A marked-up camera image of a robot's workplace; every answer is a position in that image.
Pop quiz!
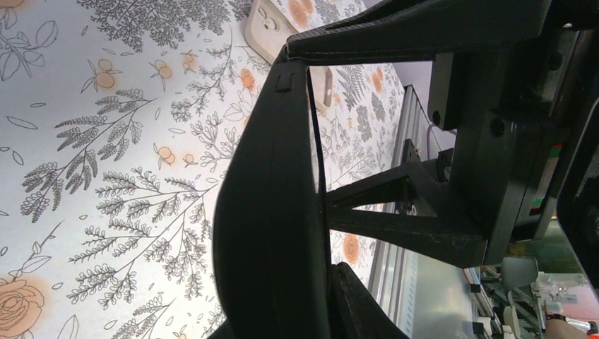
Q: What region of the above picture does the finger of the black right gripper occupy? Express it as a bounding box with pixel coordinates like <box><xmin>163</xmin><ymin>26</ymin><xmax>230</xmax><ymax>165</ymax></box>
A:
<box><xmin>326</xmin><ymin>161</ymin><xmax>487</xmax><ymax>268</ymax></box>

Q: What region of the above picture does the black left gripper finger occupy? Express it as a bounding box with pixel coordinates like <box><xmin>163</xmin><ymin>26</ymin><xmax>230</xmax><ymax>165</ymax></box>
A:
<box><xmin>329</xmin><ymin>262</ymin><xmax>408</xmax><ymax>339</ymax></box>

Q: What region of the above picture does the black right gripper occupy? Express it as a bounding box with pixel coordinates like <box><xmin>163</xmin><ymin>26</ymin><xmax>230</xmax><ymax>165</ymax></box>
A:
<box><xmin>285</xmin><ymin>0</ymin><xmax>598</xmax><ymax>267</ymax></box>

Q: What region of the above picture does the cream phone case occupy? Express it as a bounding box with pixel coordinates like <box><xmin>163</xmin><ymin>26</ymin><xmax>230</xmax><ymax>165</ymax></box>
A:
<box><xmin>244</xmin><ymin>0</ymin><xmax>333</xmax><ymax>111</ymax></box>

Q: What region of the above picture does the aluminium front rail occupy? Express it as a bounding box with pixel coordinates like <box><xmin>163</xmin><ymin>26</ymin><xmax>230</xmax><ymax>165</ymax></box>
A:
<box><xmin>367</xmin><ymin>84</ymin><xmax>457</xmax><ymax>328</ymax></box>

